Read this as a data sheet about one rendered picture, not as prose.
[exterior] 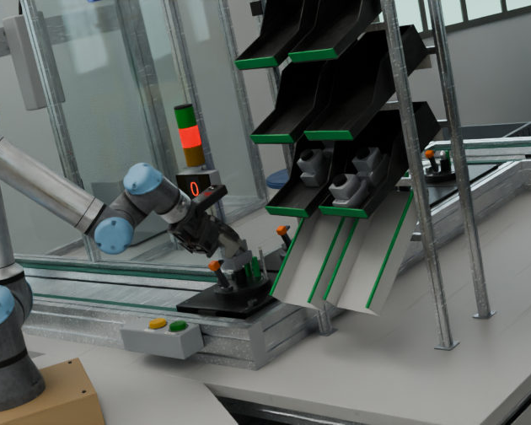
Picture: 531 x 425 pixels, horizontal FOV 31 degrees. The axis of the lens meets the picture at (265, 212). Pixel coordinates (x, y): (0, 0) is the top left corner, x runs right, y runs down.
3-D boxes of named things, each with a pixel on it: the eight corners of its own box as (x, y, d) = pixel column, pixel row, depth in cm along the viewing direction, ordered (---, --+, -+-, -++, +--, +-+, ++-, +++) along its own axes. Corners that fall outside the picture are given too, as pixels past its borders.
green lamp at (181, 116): (187, 128, 238) (183, 109, 237) (174, 129, 242) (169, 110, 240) (201, 123, 242) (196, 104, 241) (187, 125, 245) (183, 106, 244)
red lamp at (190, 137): (191, 147, 239) (187, 128, 238) (178, 148, 243) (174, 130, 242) (205, 142, 243) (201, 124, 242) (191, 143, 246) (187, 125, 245)
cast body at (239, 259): (235, 270, 225) (229, 242, 223) (222, 269, 228) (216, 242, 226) (258, 257, 231) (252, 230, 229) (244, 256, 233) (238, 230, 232)
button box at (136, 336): (184, 360, 212) (178, 335, 211) (124, 351, 226) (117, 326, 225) (205, 347, 217) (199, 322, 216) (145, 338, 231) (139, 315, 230)
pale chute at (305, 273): (322, 310, 200) (308, 302, 197) (282, 302, 210) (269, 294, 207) (370, 193, 206) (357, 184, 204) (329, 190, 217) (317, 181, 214)
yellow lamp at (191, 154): (196, 166, 241) (192, 147, 239) (183, 167, 244) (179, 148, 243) (209, 161, 244) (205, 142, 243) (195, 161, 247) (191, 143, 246)
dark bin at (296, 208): (308, 218, 196) (292, 192, 193) (270, 214, 207) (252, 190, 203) (382, 131, 208) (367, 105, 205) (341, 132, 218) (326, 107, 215)
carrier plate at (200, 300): (249, 320, 214) (247, 312, 213) (177, 313, 230) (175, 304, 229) (313, 282, 231) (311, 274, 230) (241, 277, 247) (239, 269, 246)
